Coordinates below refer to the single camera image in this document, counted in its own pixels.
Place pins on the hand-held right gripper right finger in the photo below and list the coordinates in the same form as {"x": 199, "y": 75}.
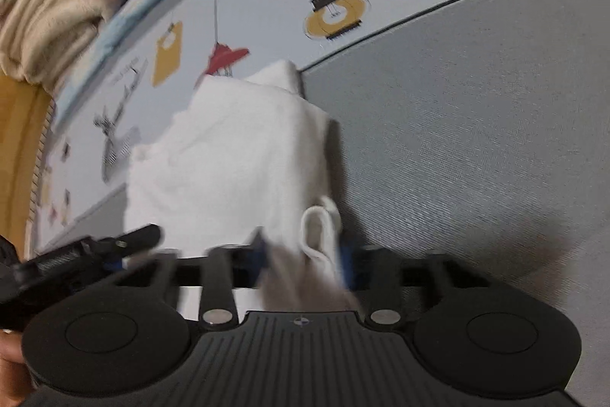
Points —
{"x": 345, "y": 268}

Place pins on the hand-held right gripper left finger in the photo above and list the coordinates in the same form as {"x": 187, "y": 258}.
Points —
{"x": 257, "y": 257}

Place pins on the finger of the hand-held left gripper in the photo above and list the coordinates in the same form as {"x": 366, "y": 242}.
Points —
{"x": 138, "y": 237}

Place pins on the white long-sleeve shirt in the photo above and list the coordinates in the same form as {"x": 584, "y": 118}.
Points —
{"x": 228, "y": 159}

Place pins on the person's left hand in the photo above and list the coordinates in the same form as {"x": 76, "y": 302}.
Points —
{"x": 12, "y": 369}

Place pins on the light blue quilt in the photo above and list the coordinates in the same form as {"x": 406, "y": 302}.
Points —
{"x": 119, "y": 25}

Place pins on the cream fleece folded blanket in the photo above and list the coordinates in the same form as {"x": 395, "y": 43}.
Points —
{"x": 47, "y": 16}

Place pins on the wooden bed frame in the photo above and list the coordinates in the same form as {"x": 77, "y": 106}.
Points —
{"x": 19, "y": 149}

